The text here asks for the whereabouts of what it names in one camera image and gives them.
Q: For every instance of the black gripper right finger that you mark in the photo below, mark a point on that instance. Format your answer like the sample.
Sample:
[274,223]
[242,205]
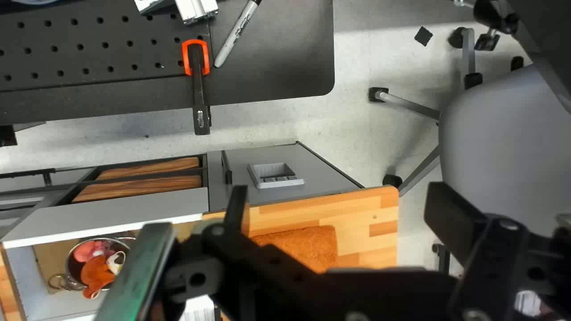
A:
[456,219]

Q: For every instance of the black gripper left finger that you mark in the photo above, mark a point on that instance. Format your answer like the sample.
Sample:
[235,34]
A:
[235,207]

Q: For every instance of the orange plush doll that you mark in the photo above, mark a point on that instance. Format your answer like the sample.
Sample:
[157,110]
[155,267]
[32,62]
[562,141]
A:
[98,272]

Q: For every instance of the wooden front drawer unit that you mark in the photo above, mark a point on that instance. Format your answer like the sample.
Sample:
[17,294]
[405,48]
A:
[142,187]

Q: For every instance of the orange black clamp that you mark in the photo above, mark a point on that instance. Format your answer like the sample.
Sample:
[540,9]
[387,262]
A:
[199,107]

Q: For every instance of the white toy sink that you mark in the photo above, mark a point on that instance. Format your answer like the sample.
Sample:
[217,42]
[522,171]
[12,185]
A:
[107,215]

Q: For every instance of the black perforated table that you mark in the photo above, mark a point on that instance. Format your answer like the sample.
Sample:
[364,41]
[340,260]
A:
[117,89]

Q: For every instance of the white marker pen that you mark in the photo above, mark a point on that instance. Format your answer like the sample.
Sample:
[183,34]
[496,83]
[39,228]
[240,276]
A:
[233,35]

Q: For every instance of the aluminium extrusion piece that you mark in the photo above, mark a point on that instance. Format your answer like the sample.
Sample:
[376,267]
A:
[148,3]
[196,9]

